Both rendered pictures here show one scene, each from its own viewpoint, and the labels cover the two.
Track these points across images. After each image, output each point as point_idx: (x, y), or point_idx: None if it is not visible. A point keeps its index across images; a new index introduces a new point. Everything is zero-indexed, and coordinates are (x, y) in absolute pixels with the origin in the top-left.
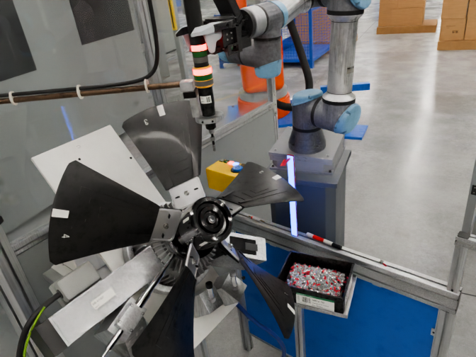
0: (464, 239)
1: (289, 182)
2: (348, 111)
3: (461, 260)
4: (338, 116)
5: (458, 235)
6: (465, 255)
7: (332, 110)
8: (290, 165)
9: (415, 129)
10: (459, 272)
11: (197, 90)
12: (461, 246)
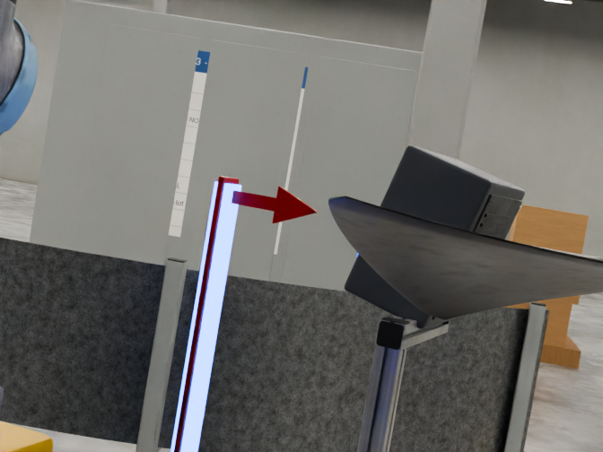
0: (409, 326)
1: (205, 340)
2: (29, 35)
3: (399, 386)
4: (15, 53)
5: (401, 322)
6: (403, 369)
7: (2, 21)
8: (226, 236)
9: None
10: (393, 423)
11: None
12: (405, 346)
